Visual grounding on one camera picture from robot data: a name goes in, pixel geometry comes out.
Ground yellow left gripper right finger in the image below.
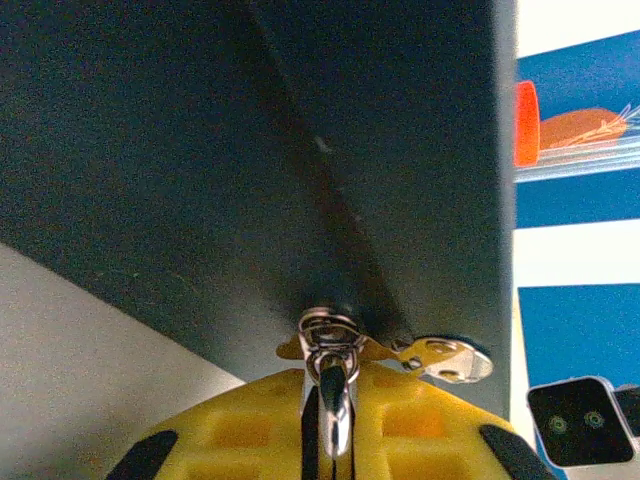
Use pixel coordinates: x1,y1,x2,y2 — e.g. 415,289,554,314
344,359,557,480

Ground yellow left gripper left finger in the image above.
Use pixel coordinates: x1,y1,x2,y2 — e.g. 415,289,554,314
103,368,321,480

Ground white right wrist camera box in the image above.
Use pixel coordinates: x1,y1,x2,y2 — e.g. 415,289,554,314
526,376,637,469

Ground starry night painted tin box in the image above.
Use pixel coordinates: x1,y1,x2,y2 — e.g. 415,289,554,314
0,0,519,427

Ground dark grey padlock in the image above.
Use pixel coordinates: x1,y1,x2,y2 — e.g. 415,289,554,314
297,307,364,459

